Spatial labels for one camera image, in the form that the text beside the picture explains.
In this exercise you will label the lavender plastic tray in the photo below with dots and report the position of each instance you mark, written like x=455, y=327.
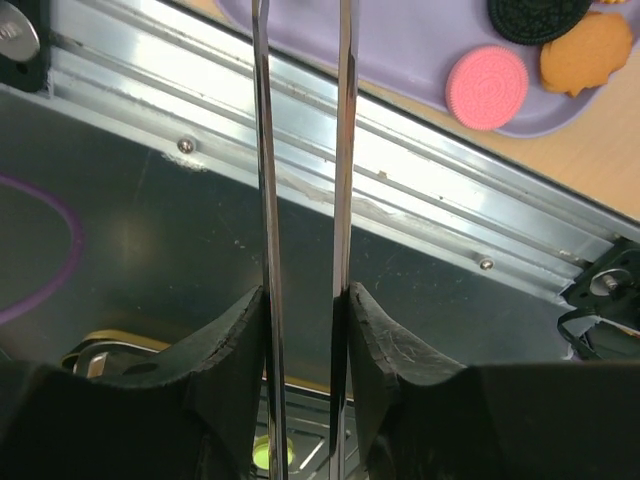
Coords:
x=411, y=48

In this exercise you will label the metal tongs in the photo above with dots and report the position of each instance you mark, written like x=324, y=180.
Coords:
x=343, y=188

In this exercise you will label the brown scalloped cookie right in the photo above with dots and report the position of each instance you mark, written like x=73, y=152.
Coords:
x=585, y=57

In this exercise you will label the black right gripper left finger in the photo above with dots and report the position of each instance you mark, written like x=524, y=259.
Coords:
x=188, y=412

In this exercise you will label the pink round cookie lower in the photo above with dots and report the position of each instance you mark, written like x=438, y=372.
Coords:
x=486, y=88

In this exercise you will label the black sandwich cookie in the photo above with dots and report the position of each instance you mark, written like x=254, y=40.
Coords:
x=535, y=22

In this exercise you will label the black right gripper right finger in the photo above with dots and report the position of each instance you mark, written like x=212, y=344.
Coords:
x=422, y=415

